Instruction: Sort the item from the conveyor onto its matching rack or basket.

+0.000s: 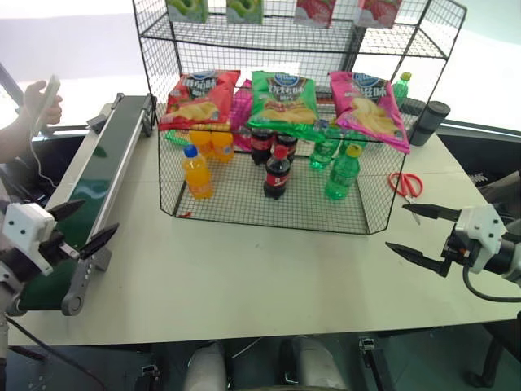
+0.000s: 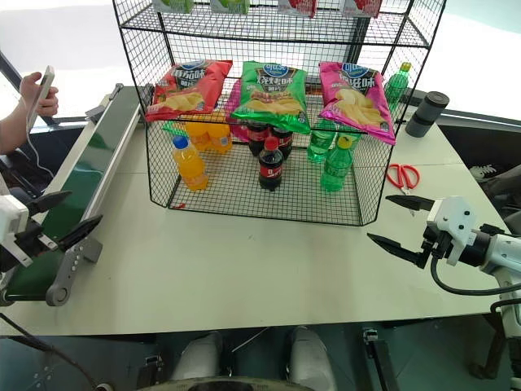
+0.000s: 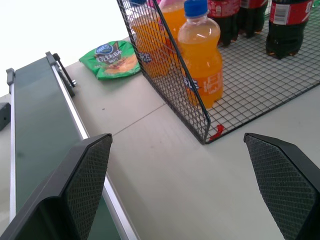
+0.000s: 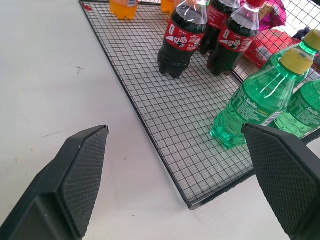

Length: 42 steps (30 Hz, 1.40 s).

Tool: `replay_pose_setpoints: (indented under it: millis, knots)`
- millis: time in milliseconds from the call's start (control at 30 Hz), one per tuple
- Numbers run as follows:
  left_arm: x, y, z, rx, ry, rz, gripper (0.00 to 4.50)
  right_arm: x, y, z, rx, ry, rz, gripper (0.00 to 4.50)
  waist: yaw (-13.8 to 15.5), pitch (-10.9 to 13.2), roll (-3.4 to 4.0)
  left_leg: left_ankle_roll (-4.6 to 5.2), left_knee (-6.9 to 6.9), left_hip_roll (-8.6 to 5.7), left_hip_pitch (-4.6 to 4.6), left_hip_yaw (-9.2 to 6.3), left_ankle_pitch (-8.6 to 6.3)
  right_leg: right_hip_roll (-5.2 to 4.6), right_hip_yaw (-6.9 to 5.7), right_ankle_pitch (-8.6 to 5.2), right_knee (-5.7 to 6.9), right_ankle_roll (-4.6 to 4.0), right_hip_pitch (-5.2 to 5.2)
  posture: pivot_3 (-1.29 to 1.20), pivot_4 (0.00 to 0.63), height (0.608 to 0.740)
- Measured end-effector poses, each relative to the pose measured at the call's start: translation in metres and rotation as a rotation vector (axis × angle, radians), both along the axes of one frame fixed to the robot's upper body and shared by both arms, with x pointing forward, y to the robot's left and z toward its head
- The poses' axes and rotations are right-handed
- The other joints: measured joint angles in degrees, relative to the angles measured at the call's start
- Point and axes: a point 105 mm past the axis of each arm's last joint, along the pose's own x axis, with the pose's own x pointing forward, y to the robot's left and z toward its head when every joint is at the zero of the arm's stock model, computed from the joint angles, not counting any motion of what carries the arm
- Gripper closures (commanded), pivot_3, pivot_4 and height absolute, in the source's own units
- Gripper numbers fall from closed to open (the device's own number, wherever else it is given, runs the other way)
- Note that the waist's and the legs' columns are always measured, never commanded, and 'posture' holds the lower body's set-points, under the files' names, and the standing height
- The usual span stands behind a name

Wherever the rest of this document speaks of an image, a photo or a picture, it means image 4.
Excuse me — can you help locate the black wire mesh rack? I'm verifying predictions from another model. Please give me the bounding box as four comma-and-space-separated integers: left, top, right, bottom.
78, 0, 320, 211

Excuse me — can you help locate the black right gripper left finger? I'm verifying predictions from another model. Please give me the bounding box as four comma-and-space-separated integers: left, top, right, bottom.
0, 124, 110, 240

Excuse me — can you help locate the orange soda bottle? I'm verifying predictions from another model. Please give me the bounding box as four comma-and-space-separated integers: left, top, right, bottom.
160, 0, 181, 14
109, 0, 140, 20

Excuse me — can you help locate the cola bottle red label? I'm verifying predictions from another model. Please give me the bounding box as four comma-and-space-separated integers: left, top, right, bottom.
199, 0, 241, 56
206, 0, 265, 77
157, 0, 209, 79

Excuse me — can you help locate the pink and yellow snack bag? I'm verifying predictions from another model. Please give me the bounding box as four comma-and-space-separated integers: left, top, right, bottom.
257, 0, 288, 32

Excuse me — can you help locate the dark purple snack bag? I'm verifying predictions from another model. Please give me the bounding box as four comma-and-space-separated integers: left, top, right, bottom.
291, 27, 312, 41

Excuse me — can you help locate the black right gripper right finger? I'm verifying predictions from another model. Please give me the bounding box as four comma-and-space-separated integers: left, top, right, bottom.
241, 122, 320, 236

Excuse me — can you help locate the green Sprite bottle yellow cap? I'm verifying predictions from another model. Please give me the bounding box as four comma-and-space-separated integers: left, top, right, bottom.
210, 47, 314, 151
259, 28, 320, 140

